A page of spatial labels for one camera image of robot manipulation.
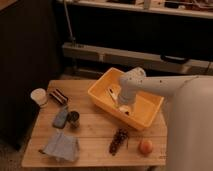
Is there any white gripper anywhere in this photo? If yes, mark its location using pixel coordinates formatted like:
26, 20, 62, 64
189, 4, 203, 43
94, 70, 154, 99
117, 90, 136, 111

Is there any white brush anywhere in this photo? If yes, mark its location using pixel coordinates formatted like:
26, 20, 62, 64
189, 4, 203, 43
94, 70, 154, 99
107, 88, 118, 105

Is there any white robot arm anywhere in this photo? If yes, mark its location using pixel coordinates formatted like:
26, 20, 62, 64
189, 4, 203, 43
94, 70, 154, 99
118, 67, 213, 171

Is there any yellow plastic bin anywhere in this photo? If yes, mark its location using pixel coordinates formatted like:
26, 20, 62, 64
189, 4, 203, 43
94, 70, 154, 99
88, 68, 164, 131

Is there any bunch of dark grapes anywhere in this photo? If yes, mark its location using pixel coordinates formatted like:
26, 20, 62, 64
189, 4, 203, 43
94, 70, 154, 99
109, 128, 129, 155

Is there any orange peach fruit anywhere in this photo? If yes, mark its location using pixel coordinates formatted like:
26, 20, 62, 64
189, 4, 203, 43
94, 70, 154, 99
138, 140, 153, 155

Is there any dark metal can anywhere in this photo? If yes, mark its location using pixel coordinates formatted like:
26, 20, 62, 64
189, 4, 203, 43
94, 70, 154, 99
68, 111, 80, 128

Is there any blue-grey sponge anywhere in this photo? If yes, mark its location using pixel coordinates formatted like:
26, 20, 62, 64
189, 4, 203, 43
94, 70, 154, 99
52, 107, 68, 129

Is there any dark striped block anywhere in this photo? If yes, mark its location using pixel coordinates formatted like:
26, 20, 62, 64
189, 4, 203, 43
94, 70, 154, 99
49, 89, 69, 106

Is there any blue-grey cloth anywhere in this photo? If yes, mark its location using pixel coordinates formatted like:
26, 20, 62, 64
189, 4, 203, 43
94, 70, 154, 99
39, 131, 80, 162

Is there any metal pole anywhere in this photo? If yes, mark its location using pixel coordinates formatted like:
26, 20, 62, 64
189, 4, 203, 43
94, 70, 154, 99
63, 0, 75, 44

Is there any white cup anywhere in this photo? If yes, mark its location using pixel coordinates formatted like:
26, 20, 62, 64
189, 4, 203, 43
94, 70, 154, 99
30, 88, 48, 107

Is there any white shelf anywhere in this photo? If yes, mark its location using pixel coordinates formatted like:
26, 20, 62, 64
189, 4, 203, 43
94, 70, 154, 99
57, 0, 213, 19

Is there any grey metal rail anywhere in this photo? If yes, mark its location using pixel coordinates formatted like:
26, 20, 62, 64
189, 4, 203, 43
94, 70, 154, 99
62, 42, 213, 75

